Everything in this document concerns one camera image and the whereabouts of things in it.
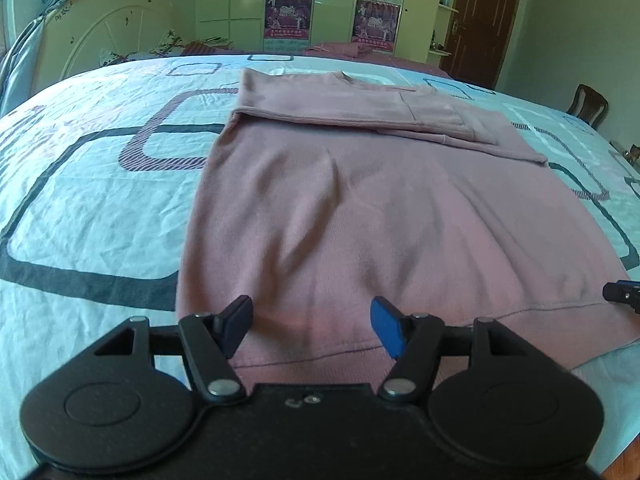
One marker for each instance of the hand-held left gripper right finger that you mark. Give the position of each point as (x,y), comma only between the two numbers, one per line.
(387,322)

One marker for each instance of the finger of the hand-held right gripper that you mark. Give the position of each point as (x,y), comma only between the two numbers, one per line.
(620,294)

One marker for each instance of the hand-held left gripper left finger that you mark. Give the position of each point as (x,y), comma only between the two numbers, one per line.
(240,320)

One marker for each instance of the pink sweatshirt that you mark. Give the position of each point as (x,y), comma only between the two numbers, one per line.
(350,200)

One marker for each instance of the wooden furniture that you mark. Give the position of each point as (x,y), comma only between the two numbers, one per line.
(632,152)

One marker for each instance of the dark wooden chair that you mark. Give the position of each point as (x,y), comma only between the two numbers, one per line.
(587,102)

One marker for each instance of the blue patterned bedsheet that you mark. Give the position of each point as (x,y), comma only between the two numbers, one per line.
(75,200)

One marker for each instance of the orange striped cushion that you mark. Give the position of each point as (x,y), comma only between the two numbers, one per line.
(205,48)

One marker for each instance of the pink folded cloth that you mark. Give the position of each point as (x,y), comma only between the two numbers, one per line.
(345,49)

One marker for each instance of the brown wooden door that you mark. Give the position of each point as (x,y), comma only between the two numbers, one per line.
(485,20)

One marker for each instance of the cream corner shelf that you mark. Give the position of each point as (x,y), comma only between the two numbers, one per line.
(447,8)

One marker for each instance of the cream headboard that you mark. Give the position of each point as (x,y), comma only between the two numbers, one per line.
(100,10)

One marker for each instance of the blue curtain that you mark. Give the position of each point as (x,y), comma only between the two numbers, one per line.
(20,55)

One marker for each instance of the purple wall poster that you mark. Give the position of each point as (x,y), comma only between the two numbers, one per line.
(288,17)
(377,25)

